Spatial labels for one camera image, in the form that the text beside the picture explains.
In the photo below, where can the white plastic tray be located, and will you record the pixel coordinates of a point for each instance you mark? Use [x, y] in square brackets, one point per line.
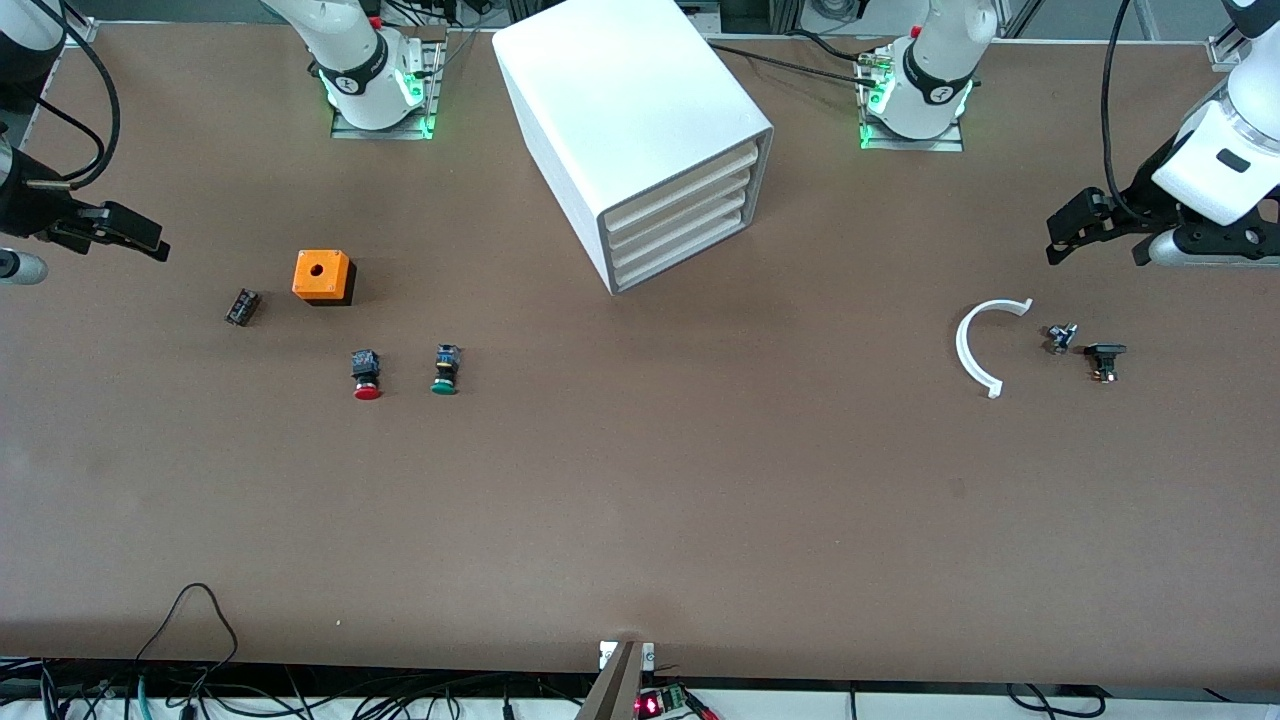
[680, 206]

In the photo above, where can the small black silver switch part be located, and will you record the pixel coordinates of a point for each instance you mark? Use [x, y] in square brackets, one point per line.
[1060, 337]

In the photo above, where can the black push button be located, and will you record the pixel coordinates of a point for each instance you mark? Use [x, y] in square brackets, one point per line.
[1104, 357]

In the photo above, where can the green mushroom push button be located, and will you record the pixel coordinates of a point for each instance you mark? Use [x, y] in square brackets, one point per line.
[446, 370]

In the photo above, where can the orange box with hole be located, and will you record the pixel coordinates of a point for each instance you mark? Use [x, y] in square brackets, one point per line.
[320, 275]

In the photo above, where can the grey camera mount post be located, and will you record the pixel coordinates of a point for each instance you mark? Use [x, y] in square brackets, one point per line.
[612, 690]

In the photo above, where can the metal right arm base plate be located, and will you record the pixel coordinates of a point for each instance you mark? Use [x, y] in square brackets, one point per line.
[432, 95]

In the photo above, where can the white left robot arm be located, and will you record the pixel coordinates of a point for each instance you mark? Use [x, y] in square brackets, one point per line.
[940, 60]

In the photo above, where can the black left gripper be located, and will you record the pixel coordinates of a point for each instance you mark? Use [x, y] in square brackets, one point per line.
[1140, 199]

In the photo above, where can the circuit board with red light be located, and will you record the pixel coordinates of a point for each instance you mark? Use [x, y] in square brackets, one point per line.
[670, 703]

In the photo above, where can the white curved plastic arc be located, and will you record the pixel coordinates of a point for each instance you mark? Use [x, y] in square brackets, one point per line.
[963, 345]

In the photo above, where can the small black contact block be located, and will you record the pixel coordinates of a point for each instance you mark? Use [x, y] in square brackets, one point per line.
[242, 307]

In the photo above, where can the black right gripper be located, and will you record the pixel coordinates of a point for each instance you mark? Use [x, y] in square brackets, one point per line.
[22, 207]

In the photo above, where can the red mushroom push button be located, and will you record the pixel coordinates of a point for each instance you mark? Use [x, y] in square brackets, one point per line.
[366, 375]

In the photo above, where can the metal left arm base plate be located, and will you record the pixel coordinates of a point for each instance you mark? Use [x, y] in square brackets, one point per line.
[915, 144]

